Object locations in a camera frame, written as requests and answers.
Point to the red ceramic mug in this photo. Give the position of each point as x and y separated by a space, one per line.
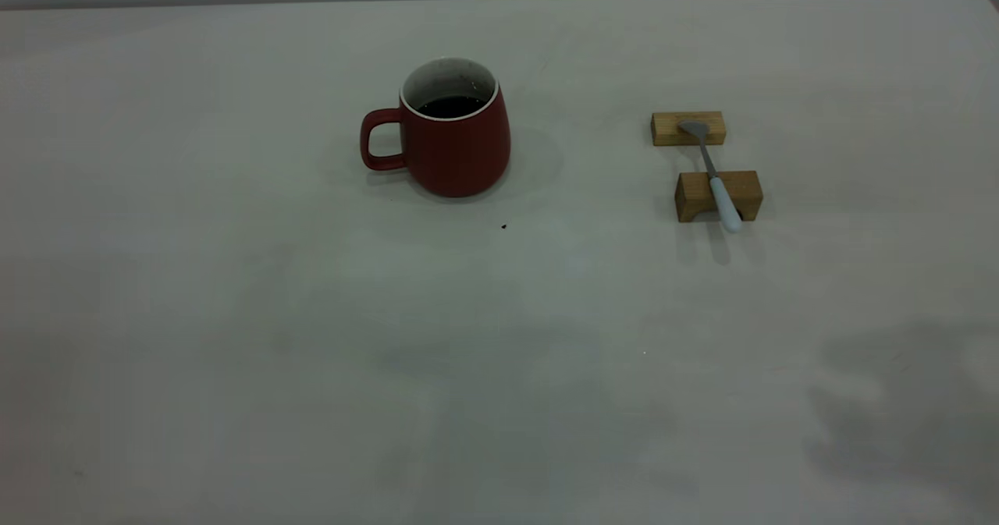
460 150

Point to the arched wooden block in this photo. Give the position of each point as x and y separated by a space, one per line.
695 193

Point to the dark coffee liquid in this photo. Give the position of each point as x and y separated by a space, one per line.
451 106

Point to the flat wooden block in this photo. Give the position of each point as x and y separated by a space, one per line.
671 131

